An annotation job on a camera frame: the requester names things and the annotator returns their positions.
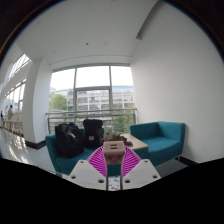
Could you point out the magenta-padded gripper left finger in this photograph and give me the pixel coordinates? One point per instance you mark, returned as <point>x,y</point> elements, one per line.
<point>85,171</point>

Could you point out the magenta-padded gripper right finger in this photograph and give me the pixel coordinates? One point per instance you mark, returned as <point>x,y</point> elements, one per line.
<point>140,171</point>

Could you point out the pink charger block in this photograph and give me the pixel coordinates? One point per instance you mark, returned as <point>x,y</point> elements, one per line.
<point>113,151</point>

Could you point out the teal sofa seat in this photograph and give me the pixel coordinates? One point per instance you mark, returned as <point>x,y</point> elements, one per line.
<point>160,141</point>
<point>65,163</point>

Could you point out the wooden-topped side table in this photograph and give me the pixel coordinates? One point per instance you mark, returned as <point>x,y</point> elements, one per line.
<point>137,144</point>

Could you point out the large black bag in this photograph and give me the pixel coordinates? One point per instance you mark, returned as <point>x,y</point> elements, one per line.
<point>68,140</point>

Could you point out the black backpack with label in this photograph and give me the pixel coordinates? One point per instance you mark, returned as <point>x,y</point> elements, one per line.
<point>92,133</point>

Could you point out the brown crumpled jacket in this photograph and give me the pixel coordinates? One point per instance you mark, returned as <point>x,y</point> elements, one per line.
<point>115,137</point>

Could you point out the metal window railing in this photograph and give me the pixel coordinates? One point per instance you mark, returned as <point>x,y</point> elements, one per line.
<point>113,112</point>

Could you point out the person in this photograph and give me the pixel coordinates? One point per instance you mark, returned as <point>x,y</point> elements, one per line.
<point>10,113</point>

